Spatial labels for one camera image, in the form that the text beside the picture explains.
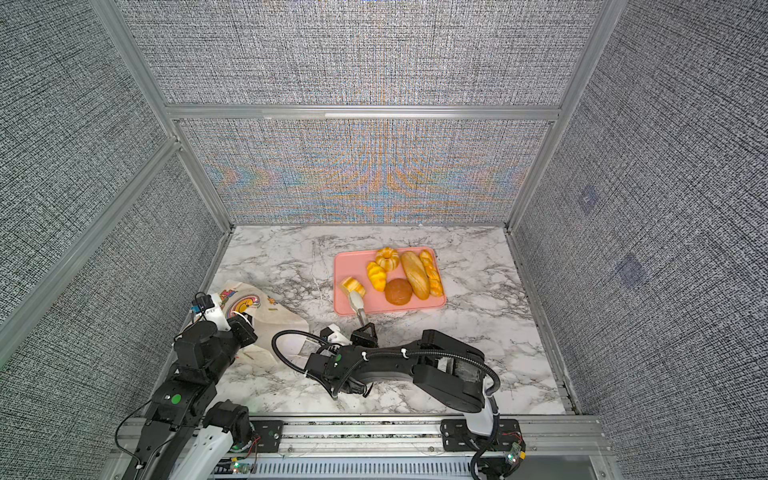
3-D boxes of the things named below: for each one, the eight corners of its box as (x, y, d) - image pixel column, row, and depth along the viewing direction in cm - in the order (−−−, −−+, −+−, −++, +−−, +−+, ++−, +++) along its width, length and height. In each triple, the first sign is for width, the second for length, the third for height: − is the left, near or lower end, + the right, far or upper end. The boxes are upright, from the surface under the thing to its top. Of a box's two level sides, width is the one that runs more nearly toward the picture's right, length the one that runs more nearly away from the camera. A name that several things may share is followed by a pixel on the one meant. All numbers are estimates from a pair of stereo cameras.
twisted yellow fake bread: (432, 297, 101) (433, 292, 98) (418, 255, 112) (419, 250, 110) (444, 295, 101) (445, 290, 99) (429, 254, 113) (430, 248, 110)
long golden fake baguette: (415, 302, 100) (416, 296, 97) (400, 258, 111) (400, 251, 108) (432, 298, 100) (433, 292, 97) (415, 255, 112) (416, 248, 109)
